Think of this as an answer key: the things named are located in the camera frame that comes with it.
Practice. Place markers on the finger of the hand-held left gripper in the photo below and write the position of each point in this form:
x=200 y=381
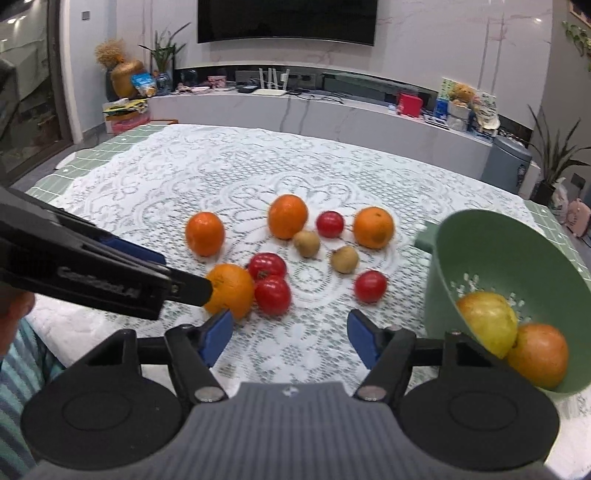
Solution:
x=129 y=249
x=191 y=290

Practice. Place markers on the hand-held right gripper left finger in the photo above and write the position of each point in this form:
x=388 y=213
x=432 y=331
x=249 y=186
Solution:
x=217 y=334

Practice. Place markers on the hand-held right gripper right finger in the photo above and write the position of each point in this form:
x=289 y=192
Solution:
x=362 y=337

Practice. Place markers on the orange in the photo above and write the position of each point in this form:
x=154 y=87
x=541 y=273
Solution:
x=374 y=227
x=287 y=216
x=204 y=233
x=233 y=288

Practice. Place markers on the red tomato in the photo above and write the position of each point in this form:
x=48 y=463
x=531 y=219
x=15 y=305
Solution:
x=371 y=286
x=330 y=224
x=267 y=265
x=272 y=296

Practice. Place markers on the green colander bowl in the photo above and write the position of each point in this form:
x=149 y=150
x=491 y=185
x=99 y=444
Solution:
x=485 y=249

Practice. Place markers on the person's left forearm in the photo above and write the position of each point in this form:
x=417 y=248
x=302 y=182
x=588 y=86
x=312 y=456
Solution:
x=18 y=305

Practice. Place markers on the brown kiwi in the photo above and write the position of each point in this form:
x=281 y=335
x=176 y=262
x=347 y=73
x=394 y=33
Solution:
x=307 y=243
x=345 y=259

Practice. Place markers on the white lace tablecloth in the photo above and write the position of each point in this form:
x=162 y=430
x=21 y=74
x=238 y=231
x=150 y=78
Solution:
x=184 y=175

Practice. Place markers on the green grid tablecloth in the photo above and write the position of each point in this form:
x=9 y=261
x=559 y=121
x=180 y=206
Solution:
x=92 y=154

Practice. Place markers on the yellow-green apple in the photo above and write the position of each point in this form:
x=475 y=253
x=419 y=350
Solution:
x=485 y=318

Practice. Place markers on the stack of colourful boxes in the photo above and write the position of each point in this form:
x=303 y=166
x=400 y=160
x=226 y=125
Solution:
x=124 y=117

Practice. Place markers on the glass door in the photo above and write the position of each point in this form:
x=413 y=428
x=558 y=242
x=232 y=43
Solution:
x=37 y=115

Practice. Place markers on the blue snack bag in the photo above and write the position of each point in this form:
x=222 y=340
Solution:
x=144 y=84

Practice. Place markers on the gold vase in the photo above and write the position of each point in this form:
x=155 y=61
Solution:
x=124 y=78

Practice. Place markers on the blue glass vase with plant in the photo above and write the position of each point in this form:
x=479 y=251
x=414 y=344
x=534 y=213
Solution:
x=162 y=78

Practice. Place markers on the red-orange apple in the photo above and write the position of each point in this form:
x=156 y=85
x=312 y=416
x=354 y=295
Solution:
x=540 y=355

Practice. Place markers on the pink box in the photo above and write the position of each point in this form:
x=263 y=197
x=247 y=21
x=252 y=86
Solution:
x=217 y=82

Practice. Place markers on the dried flower bunch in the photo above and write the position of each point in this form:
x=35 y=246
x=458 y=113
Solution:
x=108 y=53

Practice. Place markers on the white router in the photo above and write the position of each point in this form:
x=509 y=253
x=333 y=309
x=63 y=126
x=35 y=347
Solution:
x=272 y=91

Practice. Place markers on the white marble media console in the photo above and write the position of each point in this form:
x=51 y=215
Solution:
x=323 y=115

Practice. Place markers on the grey trash bin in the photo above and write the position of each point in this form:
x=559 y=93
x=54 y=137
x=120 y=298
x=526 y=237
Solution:
x=505 y=166

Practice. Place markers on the potted long-leaf plant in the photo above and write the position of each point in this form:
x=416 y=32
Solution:
x=544 y=194

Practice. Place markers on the red box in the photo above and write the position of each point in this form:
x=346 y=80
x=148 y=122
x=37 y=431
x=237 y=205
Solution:
x=410 y=104

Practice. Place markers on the white plastic bag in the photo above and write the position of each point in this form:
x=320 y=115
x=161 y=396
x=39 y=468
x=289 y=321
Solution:
x=558 y=198

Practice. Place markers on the pink pig-shaped heater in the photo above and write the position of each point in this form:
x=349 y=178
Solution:
x=579 y=217

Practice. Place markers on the white cap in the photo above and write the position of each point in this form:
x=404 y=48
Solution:
x=489 y=122

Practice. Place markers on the brown teddy bear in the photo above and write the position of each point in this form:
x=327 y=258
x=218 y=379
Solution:
x=461 y=92

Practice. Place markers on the green picture board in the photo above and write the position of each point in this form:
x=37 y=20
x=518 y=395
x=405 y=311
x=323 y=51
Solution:
x=485 y=99

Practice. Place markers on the black television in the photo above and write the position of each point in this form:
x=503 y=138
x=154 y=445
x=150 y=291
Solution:
x=286 y=18

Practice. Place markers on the hanging green vine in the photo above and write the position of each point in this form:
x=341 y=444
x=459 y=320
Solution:
x=579 y=39

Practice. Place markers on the wall socket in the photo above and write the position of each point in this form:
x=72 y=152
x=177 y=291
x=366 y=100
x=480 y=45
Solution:
x=577 y=180

